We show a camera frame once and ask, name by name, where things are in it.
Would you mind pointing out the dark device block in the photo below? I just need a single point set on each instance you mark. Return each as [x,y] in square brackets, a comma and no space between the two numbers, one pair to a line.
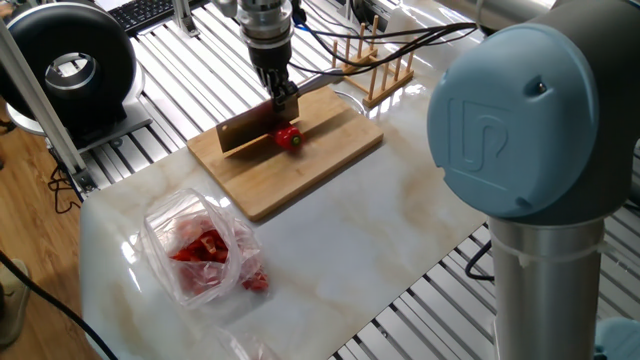
[370,7]

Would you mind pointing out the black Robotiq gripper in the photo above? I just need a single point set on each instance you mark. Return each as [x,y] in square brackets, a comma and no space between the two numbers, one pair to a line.
[270,57]

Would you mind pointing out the wooden peg rack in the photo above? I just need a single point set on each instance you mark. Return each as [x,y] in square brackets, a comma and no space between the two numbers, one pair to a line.
[387,92]

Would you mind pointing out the short aluminium post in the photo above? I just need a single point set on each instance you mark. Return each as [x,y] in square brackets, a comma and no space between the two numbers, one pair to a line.
[184,17]

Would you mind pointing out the slanted aluminium frame post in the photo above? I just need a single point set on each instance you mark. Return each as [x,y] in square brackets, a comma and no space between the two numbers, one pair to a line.
[45,115]

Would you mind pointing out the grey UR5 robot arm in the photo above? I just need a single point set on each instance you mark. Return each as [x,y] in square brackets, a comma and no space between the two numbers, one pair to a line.
[515,125]

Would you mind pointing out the steel cleaver knife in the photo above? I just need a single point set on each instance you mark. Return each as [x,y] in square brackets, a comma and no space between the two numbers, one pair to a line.
[245,130]

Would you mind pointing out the red bell pepper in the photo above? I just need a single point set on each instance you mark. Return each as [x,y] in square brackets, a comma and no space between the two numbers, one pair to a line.
[289,138]

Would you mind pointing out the bamboo cutting board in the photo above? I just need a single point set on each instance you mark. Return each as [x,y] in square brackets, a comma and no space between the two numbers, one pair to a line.
[280,180]

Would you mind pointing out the chopped red pepper pieces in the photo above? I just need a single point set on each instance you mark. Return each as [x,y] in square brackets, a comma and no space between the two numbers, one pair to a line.
[205,245]

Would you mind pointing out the beige shoe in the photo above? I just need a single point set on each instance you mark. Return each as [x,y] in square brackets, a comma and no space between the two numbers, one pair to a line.
[12,305]

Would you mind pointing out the black computer keyboard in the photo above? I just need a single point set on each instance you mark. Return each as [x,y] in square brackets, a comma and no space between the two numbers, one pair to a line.
[140,12]

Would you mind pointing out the marble pattern table mat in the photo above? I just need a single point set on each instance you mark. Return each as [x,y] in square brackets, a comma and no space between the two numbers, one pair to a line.
[350,225]

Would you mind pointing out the clear plastic bag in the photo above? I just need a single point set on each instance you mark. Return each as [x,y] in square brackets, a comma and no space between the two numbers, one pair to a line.
[250,347]
[165,220]

